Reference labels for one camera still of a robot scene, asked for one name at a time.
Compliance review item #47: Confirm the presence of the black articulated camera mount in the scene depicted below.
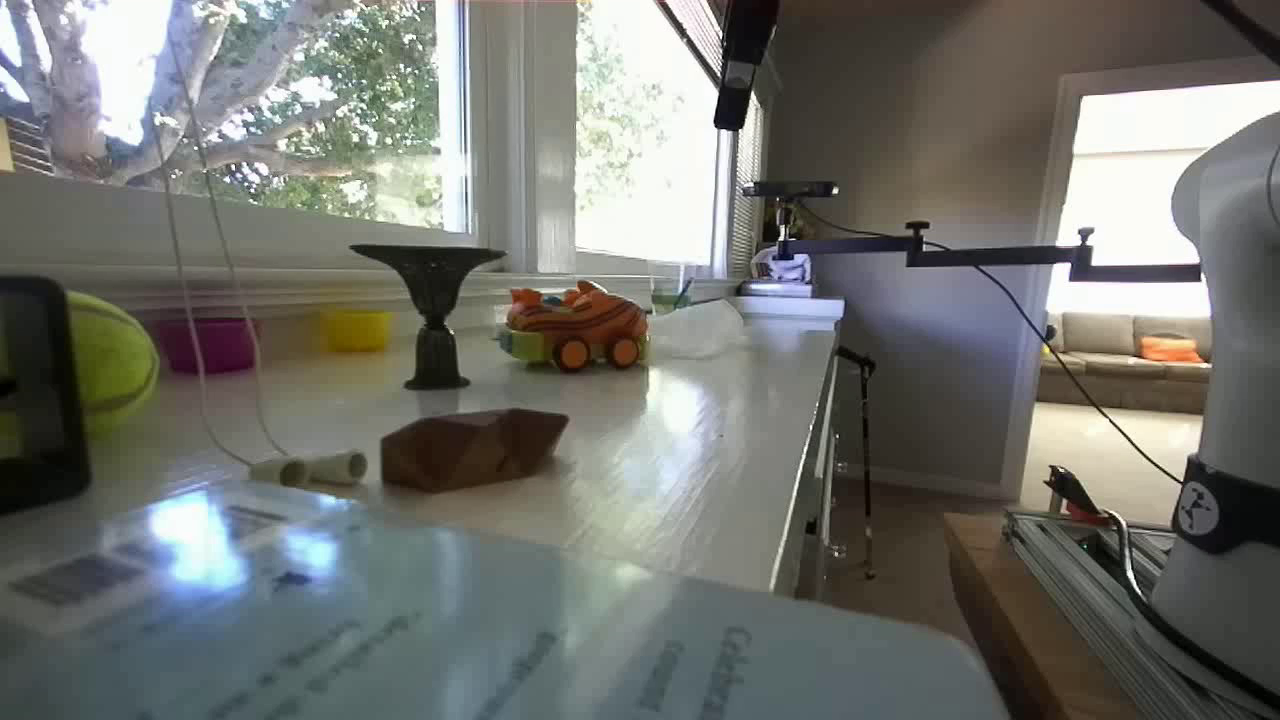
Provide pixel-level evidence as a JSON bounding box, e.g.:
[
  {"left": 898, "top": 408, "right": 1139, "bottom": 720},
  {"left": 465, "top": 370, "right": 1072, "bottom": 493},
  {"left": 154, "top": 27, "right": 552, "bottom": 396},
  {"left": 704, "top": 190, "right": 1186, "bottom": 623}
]
[{"left": 771, "top": 217, "right": 1209, "bottom": 290}]

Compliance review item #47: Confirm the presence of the pink bowl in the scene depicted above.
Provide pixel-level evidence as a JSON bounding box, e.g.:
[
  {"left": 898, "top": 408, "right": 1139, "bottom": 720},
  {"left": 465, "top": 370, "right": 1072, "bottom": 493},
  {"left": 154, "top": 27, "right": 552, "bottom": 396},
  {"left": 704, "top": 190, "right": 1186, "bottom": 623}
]
[{"left": 151, "top": 311, "right": 260, "bottom": 379}]

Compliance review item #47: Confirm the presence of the orange toy car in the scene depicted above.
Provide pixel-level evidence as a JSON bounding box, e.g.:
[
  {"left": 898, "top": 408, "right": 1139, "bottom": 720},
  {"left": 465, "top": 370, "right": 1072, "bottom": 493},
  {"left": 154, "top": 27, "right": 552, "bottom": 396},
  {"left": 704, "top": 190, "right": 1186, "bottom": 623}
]
[{"left": 497, "top": 277, "right": 657, "bottom": 375}]

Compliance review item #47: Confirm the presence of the brown wooden polyhedron block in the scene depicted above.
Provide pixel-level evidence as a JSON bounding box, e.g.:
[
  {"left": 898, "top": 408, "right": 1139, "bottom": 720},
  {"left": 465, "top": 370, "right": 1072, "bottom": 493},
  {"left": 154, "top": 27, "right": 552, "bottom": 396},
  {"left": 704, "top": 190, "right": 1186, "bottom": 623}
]
[{"left": 374, "top": 405, "right": 572, "bottom": 496}]

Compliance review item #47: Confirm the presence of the wooden board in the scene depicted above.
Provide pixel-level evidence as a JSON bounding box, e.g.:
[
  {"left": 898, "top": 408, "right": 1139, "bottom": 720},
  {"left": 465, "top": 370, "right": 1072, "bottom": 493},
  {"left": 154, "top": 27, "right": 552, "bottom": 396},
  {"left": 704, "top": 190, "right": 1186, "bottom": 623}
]
[{"left": 941, "top": 509, "right": 1152, "bottom": 720}]

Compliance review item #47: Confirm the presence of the black stereo camera bar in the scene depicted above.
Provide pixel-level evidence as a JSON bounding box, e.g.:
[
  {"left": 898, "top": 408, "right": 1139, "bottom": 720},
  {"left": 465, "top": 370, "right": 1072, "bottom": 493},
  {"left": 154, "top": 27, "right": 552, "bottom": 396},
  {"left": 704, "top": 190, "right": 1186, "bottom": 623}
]
[{"left": 741, "top": 176, "right": 843, "bottom": 205}]

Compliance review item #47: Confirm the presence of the small white purple object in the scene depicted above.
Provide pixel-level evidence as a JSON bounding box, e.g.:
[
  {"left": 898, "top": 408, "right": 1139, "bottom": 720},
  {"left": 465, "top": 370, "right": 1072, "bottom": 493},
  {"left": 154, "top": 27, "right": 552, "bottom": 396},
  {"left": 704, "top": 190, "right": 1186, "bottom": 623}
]
[{"left": 747, "top": 237, "right": 817, "bottom": 299}]

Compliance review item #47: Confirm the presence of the beige couch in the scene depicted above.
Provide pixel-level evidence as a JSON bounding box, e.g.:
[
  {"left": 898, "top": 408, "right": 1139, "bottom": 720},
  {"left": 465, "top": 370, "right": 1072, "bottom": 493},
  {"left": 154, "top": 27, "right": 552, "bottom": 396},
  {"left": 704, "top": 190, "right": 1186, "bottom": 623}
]
[{"left": 1035, "top": 308, "right": 1217, "bottom": 418}]

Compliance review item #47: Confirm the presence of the laminated printed paper sheet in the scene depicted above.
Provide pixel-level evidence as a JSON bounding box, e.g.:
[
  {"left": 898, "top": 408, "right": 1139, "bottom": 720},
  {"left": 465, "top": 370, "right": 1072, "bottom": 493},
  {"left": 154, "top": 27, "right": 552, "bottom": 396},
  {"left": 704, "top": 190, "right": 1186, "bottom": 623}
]
[{"left": 0, "top": 481, "right": 1011, "bottom": 720}]

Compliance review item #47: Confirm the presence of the black folded tripod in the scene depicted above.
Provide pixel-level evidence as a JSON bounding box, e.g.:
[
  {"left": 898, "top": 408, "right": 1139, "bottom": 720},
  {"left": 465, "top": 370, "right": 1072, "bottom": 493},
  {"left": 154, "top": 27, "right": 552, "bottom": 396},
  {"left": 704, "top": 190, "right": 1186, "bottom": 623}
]
[{"left": 833, "top": 346, "right": 885, "bottom": 584}]

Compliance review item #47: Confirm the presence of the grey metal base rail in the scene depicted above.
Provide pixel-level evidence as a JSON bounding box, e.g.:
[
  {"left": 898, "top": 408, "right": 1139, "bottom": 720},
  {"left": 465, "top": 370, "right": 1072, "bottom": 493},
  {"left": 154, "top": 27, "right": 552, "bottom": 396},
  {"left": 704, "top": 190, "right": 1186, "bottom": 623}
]
[{"left": 1003, "top": 509, "right": 1243, "bottom": 720}]

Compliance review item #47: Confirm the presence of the red black clamp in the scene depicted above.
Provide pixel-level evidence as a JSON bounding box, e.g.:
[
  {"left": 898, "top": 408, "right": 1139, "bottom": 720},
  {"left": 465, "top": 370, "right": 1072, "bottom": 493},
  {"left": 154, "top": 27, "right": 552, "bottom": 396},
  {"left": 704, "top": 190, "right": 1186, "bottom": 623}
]
[{"left": 1044, "top": 461, "right": 1111, "bottom": 534}]

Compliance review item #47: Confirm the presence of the black box frame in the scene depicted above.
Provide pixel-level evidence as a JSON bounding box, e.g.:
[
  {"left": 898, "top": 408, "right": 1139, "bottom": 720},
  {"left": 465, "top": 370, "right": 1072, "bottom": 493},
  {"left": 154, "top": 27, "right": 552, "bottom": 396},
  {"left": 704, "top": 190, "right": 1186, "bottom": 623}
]
[{"left": 0, "top": 274, "right": 95, "bottom": 522}]

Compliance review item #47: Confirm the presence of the thin black camera cable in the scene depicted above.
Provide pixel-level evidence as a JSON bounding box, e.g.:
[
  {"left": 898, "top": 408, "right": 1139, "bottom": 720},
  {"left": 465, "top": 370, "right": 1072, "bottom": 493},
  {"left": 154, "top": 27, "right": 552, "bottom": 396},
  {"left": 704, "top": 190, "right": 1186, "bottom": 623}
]
[{"left": 968, "top": 260, "right": 1186, "bottom": 493}]

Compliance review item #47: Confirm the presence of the yellow bowl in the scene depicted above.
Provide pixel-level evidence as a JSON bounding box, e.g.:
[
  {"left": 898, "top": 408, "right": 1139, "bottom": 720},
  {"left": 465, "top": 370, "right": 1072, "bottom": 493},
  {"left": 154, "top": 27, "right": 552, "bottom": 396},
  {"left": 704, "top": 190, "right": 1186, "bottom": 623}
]
[{"left": 315, "top": 308, "right": 400, "bottom": 357}]

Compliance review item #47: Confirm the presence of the green ball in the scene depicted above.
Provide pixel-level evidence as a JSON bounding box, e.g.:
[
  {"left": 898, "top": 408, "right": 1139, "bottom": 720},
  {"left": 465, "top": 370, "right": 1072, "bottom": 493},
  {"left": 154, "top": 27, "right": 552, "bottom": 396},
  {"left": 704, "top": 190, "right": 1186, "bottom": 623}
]
[{"left": 58, "top": 290, "right": 165, "bottom": 433}]

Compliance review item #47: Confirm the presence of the tree outside window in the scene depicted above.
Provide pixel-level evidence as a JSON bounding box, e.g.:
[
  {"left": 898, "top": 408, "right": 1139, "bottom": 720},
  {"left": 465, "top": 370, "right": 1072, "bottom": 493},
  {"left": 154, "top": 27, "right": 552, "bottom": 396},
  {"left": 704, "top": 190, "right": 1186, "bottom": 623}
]
[{"left": 0, "top": 0, "right": 443, "bottom": 233}]

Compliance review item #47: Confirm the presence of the orange pillow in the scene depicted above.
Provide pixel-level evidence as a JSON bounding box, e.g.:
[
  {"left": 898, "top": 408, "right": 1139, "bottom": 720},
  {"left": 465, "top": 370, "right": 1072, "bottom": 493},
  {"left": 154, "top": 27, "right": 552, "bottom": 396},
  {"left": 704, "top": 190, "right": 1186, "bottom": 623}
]
[{"left": 1136, "top": 334, "right": 1209, "bottom": 370}]

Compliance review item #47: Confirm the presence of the thin white blind cord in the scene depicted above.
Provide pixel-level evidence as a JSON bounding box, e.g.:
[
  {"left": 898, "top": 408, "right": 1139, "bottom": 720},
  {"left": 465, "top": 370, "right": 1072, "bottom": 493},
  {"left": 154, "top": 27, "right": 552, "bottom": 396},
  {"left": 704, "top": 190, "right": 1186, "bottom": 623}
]
[
  {"left": 151, "top": 116, "right": 260, "bottom": 472},
  {"left": 195, "top": 124, "right": 292, "bottom": 465}
]

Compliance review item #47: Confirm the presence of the flat white box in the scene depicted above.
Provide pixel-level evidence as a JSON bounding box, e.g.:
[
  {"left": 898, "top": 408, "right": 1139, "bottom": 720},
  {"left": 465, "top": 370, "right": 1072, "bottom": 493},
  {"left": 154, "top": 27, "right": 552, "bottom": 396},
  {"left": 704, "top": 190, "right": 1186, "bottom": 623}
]
[{"left": 733, "top": 292, "right": 846, "bottom": 327}]

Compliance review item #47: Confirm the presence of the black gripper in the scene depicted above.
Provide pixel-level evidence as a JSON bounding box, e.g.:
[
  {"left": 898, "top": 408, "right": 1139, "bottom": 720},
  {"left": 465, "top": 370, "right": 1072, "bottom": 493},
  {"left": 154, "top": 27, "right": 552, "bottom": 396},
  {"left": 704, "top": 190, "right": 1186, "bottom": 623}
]
[{"left": 710, "top": 0, "right": 783, "bottom": 133}]

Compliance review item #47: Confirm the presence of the black goblet stand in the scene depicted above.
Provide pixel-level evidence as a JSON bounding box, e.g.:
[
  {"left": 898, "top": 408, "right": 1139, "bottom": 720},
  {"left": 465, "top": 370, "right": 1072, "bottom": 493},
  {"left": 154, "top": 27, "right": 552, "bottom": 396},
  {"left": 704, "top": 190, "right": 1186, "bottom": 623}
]
[{"left": 349, "top": 242, "right": 506, "bottom": 392}]

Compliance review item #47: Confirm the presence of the clear plastic cup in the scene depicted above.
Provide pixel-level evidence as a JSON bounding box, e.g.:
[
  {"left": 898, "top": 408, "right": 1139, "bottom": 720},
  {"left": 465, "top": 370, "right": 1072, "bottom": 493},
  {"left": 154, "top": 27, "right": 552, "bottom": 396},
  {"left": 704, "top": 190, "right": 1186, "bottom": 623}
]
[{"left": 646, "top": 260, "right": 704, "bottom": 319}]

